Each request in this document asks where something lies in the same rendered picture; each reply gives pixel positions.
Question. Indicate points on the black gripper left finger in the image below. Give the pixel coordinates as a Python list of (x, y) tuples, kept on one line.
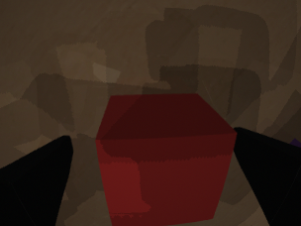
[(32, 187)]

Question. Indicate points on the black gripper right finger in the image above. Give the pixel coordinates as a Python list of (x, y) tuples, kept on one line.
[(273, 169)]

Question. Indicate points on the purple block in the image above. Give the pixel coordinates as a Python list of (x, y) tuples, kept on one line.
[(296, 143)]

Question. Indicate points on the red block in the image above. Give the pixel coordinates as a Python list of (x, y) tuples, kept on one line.
[(163, 158)]

